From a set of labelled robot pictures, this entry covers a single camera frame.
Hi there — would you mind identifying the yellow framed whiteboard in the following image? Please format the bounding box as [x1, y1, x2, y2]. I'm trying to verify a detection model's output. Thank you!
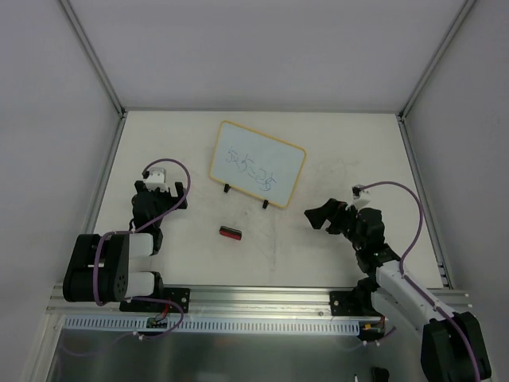
[209, 120, 306, 209]

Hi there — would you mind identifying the red black whiteboard eraser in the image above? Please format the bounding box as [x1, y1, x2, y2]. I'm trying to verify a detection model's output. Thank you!
[219, 225, 243, 240]

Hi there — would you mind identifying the black object bottom edge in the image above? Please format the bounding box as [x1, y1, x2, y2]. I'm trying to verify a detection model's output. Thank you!
[371, 367, 390, 382]

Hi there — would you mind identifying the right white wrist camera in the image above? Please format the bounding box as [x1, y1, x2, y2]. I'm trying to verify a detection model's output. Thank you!
[352, 185, 371, 210]

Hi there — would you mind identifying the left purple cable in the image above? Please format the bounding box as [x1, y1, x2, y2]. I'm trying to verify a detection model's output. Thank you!
[91, 158, 192, 307]

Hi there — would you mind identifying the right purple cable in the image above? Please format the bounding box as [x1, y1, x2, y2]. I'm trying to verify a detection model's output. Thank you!
[357, 181, 478, 382]

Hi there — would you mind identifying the aluminium mounting rail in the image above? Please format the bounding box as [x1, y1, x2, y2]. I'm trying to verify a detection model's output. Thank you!
[46, 282, 472, 318]

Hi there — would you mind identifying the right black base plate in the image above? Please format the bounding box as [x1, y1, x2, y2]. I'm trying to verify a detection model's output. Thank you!
[328, 290, 382, 317]

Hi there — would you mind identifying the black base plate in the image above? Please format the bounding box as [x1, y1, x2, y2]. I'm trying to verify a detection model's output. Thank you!
[119, 287, 191, 314]
[328, 290, 382, 317]

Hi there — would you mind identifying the purple cable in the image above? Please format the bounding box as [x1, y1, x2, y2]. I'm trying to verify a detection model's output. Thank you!
[91, 158, 192, 307]
[357, 181, 478, 382]

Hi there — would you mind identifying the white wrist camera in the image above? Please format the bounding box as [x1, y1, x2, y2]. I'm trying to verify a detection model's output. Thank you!
[352, 185, 371, 210]
[143, 167, 168, 193]

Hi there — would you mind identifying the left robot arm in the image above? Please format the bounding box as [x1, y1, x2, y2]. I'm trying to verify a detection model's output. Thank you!
[63, 180, 188, 310]

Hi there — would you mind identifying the white slotted cable duct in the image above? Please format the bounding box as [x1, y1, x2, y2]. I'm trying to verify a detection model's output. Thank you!
[63, 315, 360, 337]

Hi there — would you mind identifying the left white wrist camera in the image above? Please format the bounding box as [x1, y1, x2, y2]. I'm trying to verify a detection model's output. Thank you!
[143, 167, 168, 193]

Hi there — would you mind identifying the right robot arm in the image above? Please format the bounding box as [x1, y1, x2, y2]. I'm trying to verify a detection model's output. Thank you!
[305, 198, 492, 381]

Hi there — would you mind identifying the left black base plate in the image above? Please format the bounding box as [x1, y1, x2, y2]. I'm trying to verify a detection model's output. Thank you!
[119, 287, 191, 314]

